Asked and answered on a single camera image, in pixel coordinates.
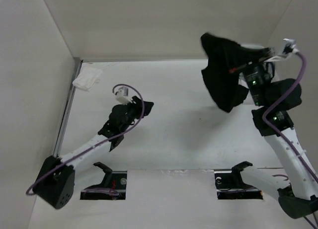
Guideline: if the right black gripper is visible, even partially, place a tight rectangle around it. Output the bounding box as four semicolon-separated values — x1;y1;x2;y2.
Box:
221;41;269;105

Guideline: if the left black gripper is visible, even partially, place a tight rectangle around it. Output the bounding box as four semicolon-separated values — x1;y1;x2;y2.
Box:
120;96;153;133

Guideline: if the black tank top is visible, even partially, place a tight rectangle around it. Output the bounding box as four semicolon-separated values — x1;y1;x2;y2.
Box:
200;32;249;113

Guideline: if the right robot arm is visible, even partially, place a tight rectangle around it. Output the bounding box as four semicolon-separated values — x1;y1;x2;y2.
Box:
230;48;318;219

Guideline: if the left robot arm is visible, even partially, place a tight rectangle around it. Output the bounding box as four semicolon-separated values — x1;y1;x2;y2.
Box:
31;96;154;210

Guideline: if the folded white tank top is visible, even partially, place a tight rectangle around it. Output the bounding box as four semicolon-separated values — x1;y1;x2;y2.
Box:
72;66;103;91

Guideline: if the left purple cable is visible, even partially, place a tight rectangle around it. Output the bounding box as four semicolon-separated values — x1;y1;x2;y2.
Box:
25;83;146;196

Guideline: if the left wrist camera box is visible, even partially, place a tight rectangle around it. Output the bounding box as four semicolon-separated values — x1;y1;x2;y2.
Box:
115;86;132;105

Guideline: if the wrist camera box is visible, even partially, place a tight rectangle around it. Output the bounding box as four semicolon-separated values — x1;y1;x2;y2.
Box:
268;38;298;62
115;86;132;105

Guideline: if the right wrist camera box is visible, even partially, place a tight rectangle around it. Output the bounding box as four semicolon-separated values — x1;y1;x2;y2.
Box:
268;38;298;62

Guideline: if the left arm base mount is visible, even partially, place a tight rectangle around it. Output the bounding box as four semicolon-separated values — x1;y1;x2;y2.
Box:
80;162;128;201

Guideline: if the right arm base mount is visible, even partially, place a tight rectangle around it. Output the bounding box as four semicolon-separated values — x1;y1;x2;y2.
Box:
214;161;263;200

